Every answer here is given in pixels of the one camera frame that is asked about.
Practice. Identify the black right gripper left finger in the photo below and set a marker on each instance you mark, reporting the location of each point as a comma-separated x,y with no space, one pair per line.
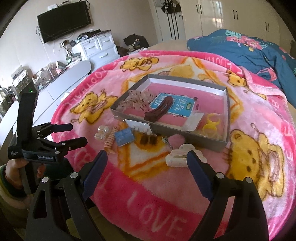
59,210

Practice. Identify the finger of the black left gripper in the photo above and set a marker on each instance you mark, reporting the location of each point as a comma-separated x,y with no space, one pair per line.
46,129
62,148

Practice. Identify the pearl cluster hair clip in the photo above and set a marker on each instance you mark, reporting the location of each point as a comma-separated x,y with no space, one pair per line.
102,133

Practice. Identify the blue square hair clip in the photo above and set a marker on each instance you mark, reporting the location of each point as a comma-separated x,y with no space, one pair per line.
124,137

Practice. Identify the white claw hair clip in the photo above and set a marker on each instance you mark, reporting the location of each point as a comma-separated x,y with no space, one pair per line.
178,157

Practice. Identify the sheer red-dotted bow clip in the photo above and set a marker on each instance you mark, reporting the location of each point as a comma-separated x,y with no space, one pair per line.
138,100

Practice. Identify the yellow rings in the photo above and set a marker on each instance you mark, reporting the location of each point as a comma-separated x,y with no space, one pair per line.
210,126

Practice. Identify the brown banana hair clip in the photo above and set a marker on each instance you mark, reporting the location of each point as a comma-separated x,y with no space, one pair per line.
154,115

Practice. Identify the white card packet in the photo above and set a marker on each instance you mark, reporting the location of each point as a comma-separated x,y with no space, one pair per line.
192,121

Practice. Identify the white bedroom door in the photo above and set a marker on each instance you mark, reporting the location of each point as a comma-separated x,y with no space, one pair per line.
169,26

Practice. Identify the person's left hand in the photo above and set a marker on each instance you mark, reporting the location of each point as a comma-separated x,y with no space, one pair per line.
12,172

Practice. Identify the white rounded desk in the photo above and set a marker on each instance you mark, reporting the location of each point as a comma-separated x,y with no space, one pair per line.
48,100

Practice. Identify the pink bear fleece blanket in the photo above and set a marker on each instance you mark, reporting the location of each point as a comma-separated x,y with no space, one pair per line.
139,197

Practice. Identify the pink fluffy pompom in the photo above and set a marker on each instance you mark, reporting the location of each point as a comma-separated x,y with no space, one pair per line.
176,141

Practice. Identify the white drawer dresser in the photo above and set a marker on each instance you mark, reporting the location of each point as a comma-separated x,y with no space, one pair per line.
99,50

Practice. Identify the grey shallow cardboard box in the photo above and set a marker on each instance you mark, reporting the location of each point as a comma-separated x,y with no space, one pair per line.
211,99

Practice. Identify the teal label book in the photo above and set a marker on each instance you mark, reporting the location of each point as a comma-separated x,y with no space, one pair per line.
182,105

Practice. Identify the black bag on floor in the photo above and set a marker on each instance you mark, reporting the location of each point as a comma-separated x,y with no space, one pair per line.
134,44

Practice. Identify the blue floral duvet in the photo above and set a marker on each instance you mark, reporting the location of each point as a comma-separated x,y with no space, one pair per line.
263,58

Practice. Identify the bags hanging on door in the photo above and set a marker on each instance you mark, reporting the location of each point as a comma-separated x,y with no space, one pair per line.
170,7

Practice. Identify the white wardrobe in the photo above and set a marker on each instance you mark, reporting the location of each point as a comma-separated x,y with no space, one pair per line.
254,18

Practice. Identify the black wall television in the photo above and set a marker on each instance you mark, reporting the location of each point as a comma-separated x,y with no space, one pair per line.
63,20

